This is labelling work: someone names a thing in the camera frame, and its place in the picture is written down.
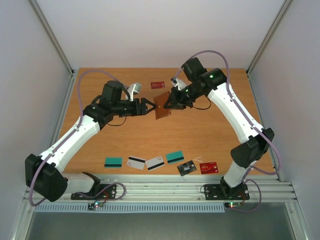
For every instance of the right aluminium corner post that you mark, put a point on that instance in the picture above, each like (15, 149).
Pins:
(285, 6)

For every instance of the red card far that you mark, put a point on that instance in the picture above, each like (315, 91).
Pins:
(157, 85)

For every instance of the left aluminium corner post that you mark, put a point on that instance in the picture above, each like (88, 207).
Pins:
(45, 24)

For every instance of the teal card left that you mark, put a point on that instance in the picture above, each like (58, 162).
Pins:
(113, 162)

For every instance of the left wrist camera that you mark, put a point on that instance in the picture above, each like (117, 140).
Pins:
(133, 90)

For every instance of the left small circuit board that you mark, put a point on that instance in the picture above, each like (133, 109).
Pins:
(94, 206)

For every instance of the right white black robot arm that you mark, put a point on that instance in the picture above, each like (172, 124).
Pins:
(254, 139)

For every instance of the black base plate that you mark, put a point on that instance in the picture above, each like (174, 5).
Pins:
(214, 192)
(103, 192)

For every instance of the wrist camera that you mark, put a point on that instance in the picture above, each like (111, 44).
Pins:
(178, 83)
(133, 90)

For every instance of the grey slotted cable duct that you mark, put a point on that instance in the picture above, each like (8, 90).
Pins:
(128, 208)

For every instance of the white card left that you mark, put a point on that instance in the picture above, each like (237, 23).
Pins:
(136, 162)

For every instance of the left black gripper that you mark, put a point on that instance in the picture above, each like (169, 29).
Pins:
(143, 107)

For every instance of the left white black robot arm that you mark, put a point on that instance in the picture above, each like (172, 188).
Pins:
(44, 173)

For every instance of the brown leather card holder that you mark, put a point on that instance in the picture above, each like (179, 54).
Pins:
(160, 111)

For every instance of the small circuit board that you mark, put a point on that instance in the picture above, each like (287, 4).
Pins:
(232, 205)
(94, 206)

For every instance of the white card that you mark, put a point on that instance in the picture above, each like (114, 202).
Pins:
(136, 162)
(154, 163)

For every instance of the right small circuit board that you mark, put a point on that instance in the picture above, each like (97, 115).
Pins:
(232, 205)

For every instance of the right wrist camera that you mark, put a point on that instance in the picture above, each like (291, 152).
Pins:
(178, 83)

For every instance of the teal card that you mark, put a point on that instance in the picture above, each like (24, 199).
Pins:
(113, 162)
(174, 157)

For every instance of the teal card right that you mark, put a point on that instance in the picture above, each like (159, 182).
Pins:
(174, 157)

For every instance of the aluminium corner post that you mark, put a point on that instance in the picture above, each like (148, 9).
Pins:
(45, 24)
(285, 6)

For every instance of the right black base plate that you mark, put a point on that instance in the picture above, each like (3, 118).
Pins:
(214, 192)

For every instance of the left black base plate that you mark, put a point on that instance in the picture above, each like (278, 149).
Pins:
(103, 192)

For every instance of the red VIP card near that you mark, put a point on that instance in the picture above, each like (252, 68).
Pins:
(208, 168)

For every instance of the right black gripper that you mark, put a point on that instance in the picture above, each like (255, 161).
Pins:
(176, 99)

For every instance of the white card right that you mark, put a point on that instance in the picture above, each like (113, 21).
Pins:
(154, 163)

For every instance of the black VIP card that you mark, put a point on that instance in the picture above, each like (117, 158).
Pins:
(186, 168)

